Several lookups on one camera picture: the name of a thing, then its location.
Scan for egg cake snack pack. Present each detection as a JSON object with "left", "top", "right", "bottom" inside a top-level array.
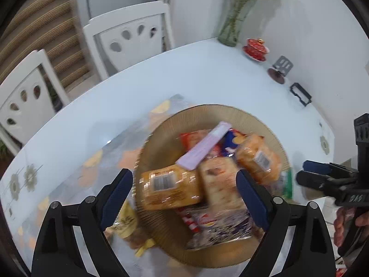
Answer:
[{"left": 199, "top": 157, "right": 246, "bottom": 212}]

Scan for purple stick sachets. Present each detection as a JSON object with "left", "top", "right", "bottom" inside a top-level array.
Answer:
[{"left": 175, "top": 121, "right": 231, "bottom": 171}]

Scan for person's right hand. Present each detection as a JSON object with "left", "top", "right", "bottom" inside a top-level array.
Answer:
[{"left": 333, "top": 208, "right": 368, "bottom": 248}]

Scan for green-edged biscuit pack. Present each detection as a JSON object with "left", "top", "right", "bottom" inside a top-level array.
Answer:
[{"left": 278, "top": 168, "right": 293, "bottom": 200}]

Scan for orange snack pack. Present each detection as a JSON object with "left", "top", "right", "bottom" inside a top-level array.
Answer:
[{"left": 235, "top": 134, "right": 282, "bottom": 185}]

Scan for yellow snack bag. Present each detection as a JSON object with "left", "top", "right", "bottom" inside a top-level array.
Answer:
[{"left": 104, "top": 200, "right": 156, "bottom": 258}]

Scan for blue cookie bag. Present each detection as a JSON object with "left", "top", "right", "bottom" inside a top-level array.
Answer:
[{"left": 221, "top": 128, "right": 247, "bottom": 156}]

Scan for small black clip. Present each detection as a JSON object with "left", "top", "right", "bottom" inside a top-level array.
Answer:
[{"left": 290, "top": 83, "right": 312, "bottom": 107}]

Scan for patterned grey placemat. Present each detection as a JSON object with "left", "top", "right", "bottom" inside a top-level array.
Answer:
[{"left": 14, "top": 94, "right": 191, "bottom": 276}]

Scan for silver dark snack bag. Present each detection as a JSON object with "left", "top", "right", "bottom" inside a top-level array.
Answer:
[{"left": 176, "top": 207, "right": 253, "bottom": 250}]

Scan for grey phone stand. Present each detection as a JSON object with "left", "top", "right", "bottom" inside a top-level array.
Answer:
[{"left": 267, "top": 56, "right": 293, "bottom": 84}]

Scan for red white snack pack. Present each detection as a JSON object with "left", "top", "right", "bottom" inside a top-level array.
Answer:
[{"left": 179, "top": 129, "right": 221, "bottom": 161}]

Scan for red lidded tea cup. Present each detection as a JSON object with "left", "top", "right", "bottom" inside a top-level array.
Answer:
[{"left": 242, "top": 38, "right": 270, "bottom": 62}]

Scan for white chair left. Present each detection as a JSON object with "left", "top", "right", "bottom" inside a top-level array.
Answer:
[{"left": 1, "top": 49, "right": 70, "bottom": 155}]

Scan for white chair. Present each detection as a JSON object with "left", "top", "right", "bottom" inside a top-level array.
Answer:
[
  {"left": 83, "top": 1, "right": 176, "bottom": 81},
  {"left": 1, "top": 49, "right": 70, "bottom": 155}
]

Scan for white chair right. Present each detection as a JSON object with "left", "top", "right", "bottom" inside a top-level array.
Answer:
[{"left": 83, "top": 1, "right": 176, "bottom": 81}]

